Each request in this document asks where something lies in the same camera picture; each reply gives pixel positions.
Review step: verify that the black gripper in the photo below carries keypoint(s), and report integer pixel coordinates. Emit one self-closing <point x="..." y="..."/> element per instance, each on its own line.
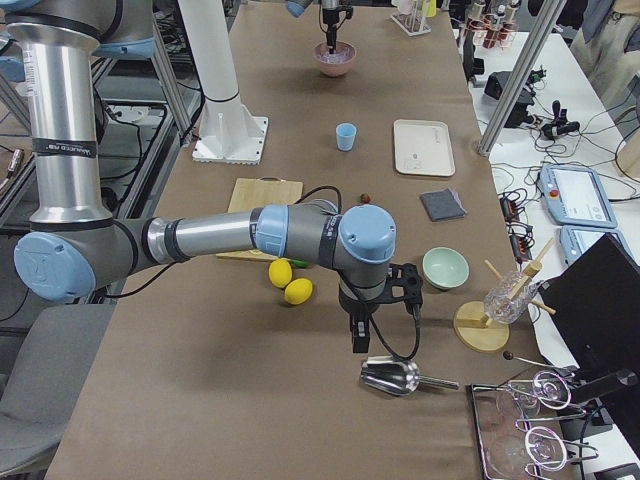
<point x="353" y="305"/>
<point x="330" y="19"/>

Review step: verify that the clear ice cubes pile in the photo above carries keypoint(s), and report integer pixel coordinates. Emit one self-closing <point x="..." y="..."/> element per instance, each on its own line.
<point x="340" y="57"/>

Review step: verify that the steel ice scoop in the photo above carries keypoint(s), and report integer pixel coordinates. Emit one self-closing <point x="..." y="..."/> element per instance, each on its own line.
<point x="399" y="377"/>

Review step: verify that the white cup rack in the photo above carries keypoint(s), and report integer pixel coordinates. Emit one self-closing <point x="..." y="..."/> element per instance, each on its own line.
<point x="412" y="16"/>

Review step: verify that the light blue plastic cup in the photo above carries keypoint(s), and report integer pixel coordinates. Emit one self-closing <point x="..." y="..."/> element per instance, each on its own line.
<point x="345" y="136"/>

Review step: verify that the wooden cup tree stand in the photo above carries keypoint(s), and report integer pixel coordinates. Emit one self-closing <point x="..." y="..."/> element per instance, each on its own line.
<point x="476" y="330"/>

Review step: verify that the pink bowl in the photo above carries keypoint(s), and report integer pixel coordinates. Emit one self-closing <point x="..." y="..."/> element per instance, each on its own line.
<point x="334" y="70"/>

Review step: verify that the yellow lemon near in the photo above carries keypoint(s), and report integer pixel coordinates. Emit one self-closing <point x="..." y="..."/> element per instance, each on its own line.
<point x="298" y="291"/>

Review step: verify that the yellow lemon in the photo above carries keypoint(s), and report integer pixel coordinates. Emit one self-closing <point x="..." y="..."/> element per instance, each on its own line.
<point x="280" y="273"/>
<point x="298" y="291"/>

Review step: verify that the green lime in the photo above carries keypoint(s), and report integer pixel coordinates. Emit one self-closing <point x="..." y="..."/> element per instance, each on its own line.
<point x="300" y="264"/>

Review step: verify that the yellow lemon far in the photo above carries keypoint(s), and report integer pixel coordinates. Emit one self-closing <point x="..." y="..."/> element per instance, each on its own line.
<point x="280" y="273"/>

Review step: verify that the mint green bowl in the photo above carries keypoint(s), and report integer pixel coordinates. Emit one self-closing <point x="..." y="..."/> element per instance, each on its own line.
<point x="445" y="268"/>

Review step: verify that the clear glass on stand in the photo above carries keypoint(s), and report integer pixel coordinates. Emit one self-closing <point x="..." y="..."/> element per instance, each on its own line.
<point x="507" y="301"/>

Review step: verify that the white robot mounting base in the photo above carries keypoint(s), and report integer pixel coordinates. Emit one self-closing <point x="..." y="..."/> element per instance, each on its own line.
<point x="228" y="132"/>

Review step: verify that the grey folded cloth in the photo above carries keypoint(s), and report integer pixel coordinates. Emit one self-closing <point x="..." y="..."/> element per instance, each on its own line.
<point x="443" y="205"/>

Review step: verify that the cream rabbit serving tray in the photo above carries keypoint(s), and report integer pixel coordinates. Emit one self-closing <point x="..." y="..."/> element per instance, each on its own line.
<point x="423" y="147"/>

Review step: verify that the wooden cutting board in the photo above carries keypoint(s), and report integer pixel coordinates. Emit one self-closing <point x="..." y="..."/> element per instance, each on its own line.
<point x="251" y="193"/>

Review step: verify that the black glass rack tray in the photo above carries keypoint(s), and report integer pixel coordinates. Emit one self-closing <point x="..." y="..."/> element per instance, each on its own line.
<point x="543" y="424"/>

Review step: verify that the teach pendant lower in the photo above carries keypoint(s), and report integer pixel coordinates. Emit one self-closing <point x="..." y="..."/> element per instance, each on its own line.
<point x="576" y="240"/>

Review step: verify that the teach pendant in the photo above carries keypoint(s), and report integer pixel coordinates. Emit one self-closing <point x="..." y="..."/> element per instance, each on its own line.
<point x="575" y="196"/>
<point x="576" y="240"/>

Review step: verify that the black monitor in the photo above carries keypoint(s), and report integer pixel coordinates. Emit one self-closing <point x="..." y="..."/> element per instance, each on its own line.
<point x="596" y="302"/>

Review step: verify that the teach pendant upper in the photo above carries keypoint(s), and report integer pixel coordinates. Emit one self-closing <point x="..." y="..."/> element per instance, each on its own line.
<point x="575" y="196"/>

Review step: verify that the aluminium frame post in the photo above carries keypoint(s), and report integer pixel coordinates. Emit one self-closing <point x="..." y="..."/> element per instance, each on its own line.
<point x="548" y="14"/>

